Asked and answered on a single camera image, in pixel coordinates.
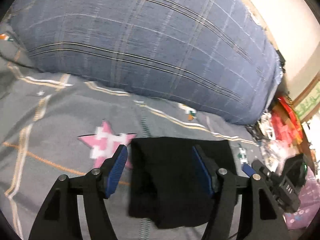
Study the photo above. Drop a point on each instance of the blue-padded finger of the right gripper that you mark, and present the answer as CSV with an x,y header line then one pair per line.
x,y
248,170

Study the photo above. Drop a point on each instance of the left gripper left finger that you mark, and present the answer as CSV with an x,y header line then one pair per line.
x,y
111,171

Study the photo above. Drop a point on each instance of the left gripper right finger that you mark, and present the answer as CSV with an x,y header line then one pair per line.
x,y
206,169

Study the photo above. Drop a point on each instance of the black pants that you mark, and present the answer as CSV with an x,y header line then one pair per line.
x,y
164,183

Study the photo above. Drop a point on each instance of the purple floral cloth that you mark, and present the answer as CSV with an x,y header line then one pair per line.
x,y
309,204

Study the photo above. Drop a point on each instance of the red and white clutter pile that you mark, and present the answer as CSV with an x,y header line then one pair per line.
x,y
281,133

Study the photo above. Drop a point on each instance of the grey star-patterned bedsheet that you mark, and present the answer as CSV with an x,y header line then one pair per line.
x,y
43,116

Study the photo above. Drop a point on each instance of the blue plaid pillow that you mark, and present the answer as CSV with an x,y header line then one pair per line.
x,y
207,54

